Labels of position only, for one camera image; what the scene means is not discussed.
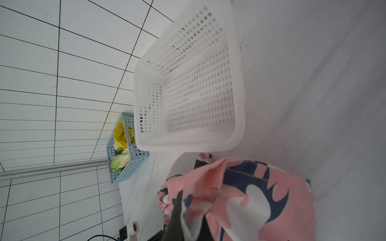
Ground light blue perforated basket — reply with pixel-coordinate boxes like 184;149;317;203
107;113;149;185

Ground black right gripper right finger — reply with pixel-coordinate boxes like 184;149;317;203
197;216;214;241

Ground yellow toy cabbage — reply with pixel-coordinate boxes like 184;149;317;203
113;121;129;154

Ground pink shark print shorts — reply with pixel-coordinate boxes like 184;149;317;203
157;153;316;241

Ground white perforated basket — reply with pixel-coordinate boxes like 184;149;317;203
134;1;246;152

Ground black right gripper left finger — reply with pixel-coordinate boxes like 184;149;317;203
161;191;184;241

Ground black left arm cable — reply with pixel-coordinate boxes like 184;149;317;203
86;234;120;241

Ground green toy lettuce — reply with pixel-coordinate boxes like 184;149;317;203
111;148;131;173

